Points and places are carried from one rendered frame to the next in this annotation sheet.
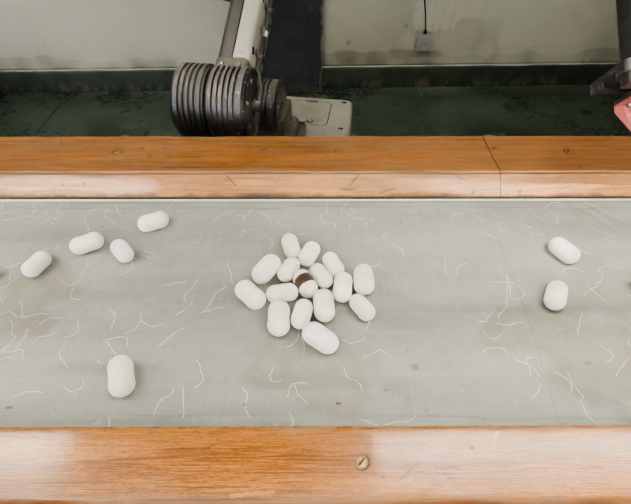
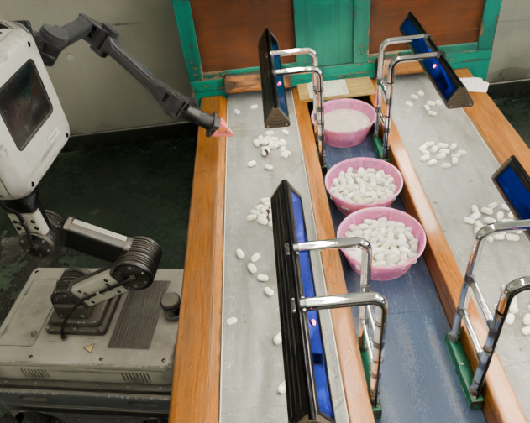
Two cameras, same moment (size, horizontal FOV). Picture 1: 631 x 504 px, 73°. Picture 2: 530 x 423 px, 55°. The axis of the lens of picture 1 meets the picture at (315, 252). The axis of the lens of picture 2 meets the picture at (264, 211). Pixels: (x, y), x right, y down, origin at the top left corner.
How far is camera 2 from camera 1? 155 cm
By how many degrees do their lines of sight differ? 60
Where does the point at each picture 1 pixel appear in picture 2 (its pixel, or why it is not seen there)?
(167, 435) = (318, 224)
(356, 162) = (210, 202)
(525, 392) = (296, 176)
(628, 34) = (201, 121)
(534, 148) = (204, 161)
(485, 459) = (315, 179)
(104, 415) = not seen: hidden behind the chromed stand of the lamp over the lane
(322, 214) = (233, 214)
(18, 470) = not seen: hidden behind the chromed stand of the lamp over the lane
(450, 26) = not seen: outside the picture
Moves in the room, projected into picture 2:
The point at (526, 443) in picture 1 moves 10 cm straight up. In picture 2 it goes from (311, 174) to (310, 151)
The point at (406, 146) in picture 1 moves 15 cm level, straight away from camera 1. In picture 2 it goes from (200, 190) to (161, 188)
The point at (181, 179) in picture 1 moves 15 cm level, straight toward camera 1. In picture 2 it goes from (217, 249) to (260, 233)
